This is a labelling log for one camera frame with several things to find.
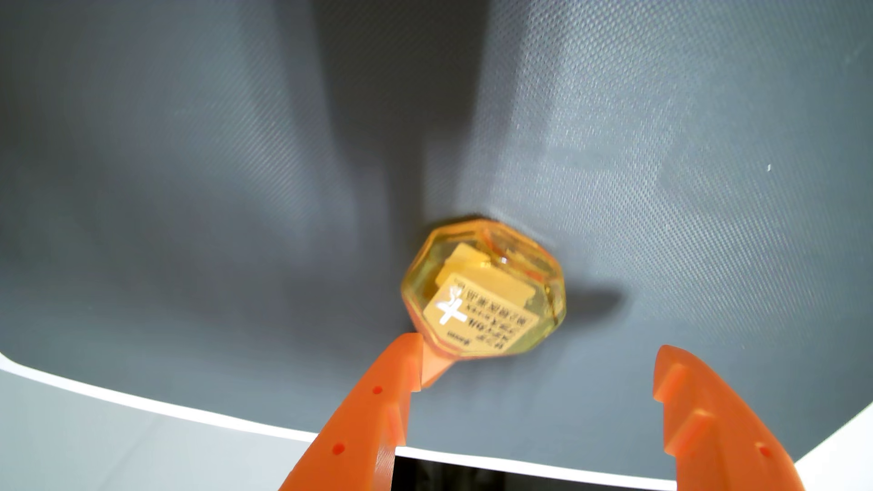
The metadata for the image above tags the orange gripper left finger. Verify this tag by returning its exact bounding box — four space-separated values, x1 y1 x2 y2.
280 333 424 491

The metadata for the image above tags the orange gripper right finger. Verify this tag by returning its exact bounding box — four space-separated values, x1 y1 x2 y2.
652 344 806 491

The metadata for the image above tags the black fabric bag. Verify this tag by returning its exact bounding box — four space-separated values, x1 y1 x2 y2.
393 456 677 491

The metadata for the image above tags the grey textured mat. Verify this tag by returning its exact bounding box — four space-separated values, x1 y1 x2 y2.
0 0 873 481

